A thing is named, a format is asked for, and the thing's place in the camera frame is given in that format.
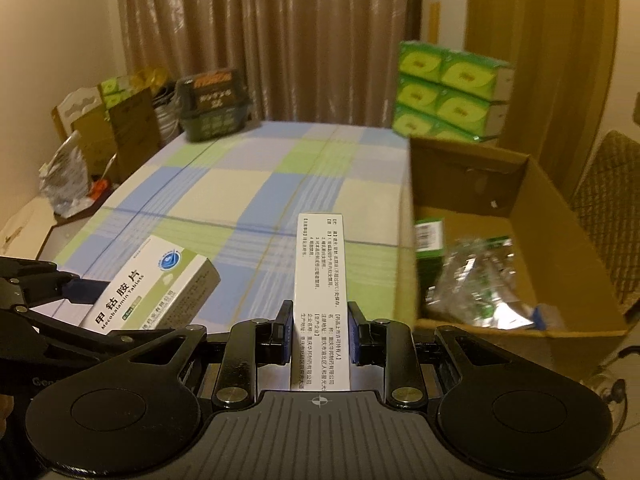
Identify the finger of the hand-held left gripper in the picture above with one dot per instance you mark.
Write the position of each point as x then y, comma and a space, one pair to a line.
82, 290
75, 335

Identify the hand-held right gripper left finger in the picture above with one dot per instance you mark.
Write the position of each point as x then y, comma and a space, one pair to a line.
286, 335

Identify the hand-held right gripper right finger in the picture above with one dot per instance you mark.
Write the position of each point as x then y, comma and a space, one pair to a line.
354, 335

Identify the slim white medicine box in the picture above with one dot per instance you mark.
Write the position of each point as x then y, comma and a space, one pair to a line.
322, 285

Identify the white medicine box blue logo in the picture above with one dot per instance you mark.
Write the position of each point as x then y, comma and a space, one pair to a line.
150, 285

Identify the green medicine box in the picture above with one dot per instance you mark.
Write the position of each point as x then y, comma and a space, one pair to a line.
430, 255

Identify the silver blister foil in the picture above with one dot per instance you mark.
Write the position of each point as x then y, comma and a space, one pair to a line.
475, 265

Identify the brown cardboard box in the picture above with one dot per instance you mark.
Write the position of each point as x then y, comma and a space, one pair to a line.
550, 195

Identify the small orange item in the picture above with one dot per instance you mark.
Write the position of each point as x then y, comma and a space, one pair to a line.
97, 189

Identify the crumpled silver plastic bag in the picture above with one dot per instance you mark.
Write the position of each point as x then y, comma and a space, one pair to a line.
65, 175

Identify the tall open cardboard carton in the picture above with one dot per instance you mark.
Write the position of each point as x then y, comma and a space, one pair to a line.
125, 135

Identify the white carved chair back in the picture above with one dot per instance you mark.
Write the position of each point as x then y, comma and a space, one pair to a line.
72, 107

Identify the green tissue packs in carton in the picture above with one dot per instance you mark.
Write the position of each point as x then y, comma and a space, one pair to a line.
115, 90

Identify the yellow plastic bag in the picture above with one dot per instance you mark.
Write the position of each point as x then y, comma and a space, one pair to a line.
150, 79

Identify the dark green plastic basket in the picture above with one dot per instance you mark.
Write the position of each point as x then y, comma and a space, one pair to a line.
215, 107

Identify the stack of green tissue packs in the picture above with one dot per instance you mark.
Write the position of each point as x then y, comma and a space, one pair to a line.
450, 90

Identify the brown quilted chair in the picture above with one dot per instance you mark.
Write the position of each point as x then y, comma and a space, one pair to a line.
607, 210

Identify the brown curtain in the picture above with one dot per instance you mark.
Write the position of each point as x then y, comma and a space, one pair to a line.
270, 35

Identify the wooden door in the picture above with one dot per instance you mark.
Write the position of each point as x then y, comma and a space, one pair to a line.
540, 70

